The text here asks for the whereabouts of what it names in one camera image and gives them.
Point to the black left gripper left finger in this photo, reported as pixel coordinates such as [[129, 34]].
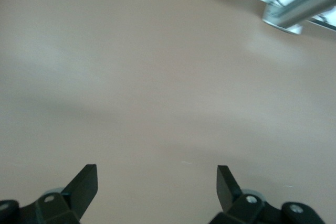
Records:
[[65, 203]]

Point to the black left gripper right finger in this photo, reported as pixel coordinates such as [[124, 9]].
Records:
[[236, 205]]

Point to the aluminium frame post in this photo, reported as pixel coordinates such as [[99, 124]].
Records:
[[296, 11]]

